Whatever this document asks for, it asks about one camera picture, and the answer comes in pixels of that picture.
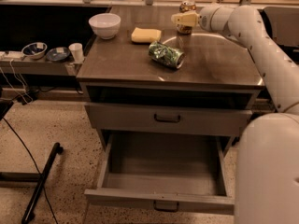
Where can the white bowl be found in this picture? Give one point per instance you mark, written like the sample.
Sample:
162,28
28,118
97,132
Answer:
105,25

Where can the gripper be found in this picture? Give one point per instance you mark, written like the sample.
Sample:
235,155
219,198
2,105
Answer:
205,18

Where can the open lower drawer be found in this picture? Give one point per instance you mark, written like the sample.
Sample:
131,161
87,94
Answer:
163,172

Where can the yellow sponge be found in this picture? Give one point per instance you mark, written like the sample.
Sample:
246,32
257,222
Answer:
141,35

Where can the grey drawer cabinet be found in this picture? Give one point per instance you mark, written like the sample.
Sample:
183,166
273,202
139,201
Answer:
216,72

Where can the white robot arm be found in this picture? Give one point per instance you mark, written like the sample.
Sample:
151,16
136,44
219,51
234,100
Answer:
267,165

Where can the grey bowl with blue inside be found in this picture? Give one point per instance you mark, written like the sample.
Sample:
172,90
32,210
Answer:
34,51

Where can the dark chair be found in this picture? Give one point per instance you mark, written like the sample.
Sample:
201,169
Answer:
284,24

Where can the crushed green soda can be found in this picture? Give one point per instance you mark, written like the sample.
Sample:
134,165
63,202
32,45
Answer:
165,55

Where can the grey side shelf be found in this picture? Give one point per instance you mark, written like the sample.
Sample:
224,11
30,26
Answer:
15,62

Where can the dark blue bowl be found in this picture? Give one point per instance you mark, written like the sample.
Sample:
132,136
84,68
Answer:
59,54

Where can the small white cup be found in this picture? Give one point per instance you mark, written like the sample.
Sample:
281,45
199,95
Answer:
77,52

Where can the black stand leg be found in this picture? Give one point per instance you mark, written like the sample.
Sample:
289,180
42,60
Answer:
38,178

